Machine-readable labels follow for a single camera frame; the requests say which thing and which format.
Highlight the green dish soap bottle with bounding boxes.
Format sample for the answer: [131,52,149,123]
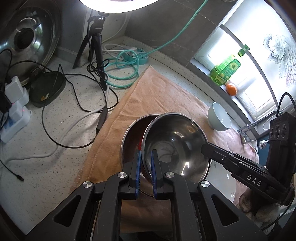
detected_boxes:
[210,45,250,86]

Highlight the large stainless steel bowl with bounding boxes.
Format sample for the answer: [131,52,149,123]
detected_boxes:
[120,114,159,198]

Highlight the gloved right hand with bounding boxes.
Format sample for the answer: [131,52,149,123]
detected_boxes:
[237,190,280,225]

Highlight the orange tangerine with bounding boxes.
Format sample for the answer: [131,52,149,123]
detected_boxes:
[226,83,238,96]

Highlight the teal cable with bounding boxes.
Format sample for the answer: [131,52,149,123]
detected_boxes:
[103,0,210,89]

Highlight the black tripod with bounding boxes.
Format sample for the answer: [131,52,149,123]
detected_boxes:
[73,12,109,90]

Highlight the light blue ceramic bowl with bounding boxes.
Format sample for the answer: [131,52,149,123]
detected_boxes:
[208,102,232,132]

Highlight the chrome kitchen faucet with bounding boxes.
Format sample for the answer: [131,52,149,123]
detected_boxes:
[237,110,276,145]

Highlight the orange brown towel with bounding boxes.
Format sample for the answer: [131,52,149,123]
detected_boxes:
[72,66,258,233]

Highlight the red steel small bowl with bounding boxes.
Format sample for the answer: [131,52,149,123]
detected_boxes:
[137,112,211,185]

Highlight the teal power strip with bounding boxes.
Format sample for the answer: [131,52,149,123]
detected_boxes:
[122,47,149,65]

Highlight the black oval device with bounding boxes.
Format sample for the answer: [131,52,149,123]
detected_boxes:
[29,71,66,108]

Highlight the white charger adapters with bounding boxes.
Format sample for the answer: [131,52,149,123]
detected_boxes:
[1,76,32,143]

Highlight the white plate grey leaf pattern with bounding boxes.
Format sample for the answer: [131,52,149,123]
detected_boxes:
[206,160,236,202]

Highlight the blue knife block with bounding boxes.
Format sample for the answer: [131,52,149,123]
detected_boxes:
[257,140,269,166]

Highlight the black cable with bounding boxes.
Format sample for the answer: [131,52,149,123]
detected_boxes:
[0,48,120,182]

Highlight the white cable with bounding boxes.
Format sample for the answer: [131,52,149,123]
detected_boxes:
[0,9,139,163]

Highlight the white ring light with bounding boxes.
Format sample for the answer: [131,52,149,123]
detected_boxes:
[80,0,157,13]

